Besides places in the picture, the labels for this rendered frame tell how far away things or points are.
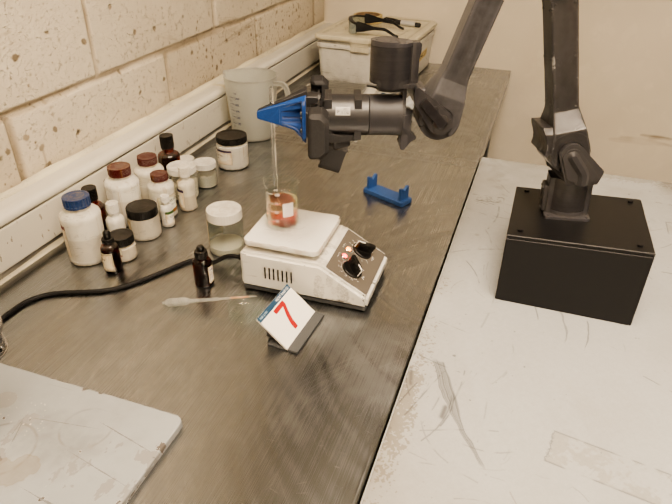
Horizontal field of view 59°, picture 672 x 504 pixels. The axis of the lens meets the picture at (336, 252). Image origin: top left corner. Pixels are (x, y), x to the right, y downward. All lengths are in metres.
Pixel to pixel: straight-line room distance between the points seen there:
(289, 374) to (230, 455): 0.14
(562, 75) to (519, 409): 0.44
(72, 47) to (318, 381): 0.73
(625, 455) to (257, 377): 0.44
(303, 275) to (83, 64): 0.58
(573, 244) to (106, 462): 0.65
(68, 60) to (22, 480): 0.72
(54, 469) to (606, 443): 0.61
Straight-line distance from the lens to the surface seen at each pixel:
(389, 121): 0.84
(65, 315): 0.95
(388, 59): 0.82
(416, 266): 0.99
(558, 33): 0.87
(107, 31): 1.26
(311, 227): 0.91
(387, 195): 1.19
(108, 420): 0.76
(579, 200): 0.95
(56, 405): 0.80
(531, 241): 0.89
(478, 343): 0.85
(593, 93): 2.22
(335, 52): 1.92
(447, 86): 0.84
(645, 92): 2.23
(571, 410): 0.80
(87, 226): 1.02
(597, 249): 0.89
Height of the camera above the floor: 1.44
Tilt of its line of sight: 32 degrees down
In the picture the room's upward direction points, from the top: 1 degrees clockwise
